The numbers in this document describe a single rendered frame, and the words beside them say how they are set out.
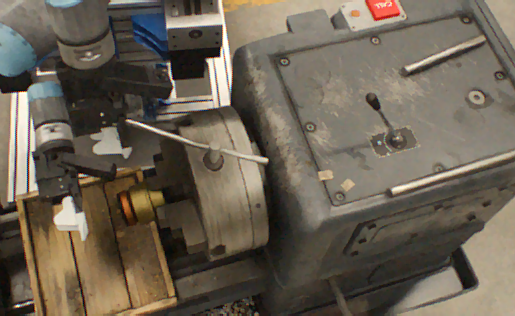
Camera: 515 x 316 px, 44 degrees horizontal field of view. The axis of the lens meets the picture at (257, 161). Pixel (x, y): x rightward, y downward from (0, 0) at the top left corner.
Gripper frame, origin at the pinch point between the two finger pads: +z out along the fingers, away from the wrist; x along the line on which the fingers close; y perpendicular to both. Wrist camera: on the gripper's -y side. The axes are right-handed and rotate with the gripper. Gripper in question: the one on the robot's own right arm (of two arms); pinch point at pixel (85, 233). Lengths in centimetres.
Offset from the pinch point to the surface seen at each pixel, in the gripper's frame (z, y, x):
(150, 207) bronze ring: -0.8, -13.5, 4.5
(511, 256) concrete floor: 20, -154, -96
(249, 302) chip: 16, -38, -48
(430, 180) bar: 14, -63, 25
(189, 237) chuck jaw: 7.6, -19.3, 5.5
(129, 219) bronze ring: -0.1, -9.0, 2.1
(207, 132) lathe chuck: -9.1, -26.7, 16.5
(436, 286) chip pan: 26, -92, -45
